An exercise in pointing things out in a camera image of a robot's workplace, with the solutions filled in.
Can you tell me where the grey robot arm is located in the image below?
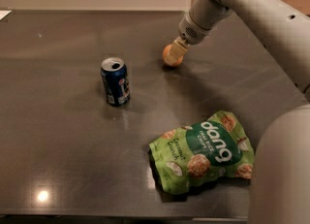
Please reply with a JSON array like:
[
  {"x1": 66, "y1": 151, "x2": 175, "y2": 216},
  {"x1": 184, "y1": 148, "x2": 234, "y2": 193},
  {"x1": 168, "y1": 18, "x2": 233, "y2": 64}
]
[{"x1": 164, "y1": 0, "x2": 310, "y2": 224}]

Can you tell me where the orange fruit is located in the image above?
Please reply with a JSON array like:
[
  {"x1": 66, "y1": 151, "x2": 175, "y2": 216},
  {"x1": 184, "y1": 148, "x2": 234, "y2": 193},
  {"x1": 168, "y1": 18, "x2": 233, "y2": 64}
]
[{"x1": 162, "y1": 45, "x2": 183, "y2": 68}]

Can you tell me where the blue pepsi can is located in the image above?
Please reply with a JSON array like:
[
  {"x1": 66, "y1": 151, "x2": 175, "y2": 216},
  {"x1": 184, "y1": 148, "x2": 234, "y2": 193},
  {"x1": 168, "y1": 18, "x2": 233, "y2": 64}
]
[{"x1": 101, "y1": 57, "x2": 130, "y2": 107}]

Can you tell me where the green dang chips bag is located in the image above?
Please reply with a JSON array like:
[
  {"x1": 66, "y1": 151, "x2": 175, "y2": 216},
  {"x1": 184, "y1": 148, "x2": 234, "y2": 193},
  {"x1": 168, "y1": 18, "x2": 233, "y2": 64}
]
[{"x1": 149, "y1": 111, "x2": 255, "y2": 195}]

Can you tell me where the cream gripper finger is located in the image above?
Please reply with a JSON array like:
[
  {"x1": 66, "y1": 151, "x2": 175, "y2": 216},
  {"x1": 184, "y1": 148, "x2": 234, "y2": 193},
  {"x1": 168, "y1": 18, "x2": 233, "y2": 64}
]
[{"x1": 168, "y1": 37, "x2": 188, "y2": 63}]

